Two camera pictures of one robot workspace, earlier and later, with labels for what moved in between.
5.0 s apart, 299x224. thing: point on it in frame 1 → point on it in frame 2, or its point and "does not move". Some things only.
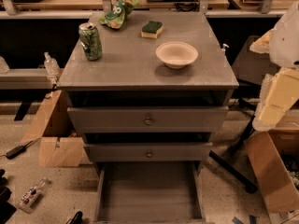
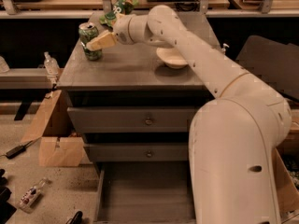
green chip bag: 115,18 does not move
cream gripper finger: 283,91 → 106,39
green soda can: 91,40 does not move
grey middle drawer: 183,151 does not move
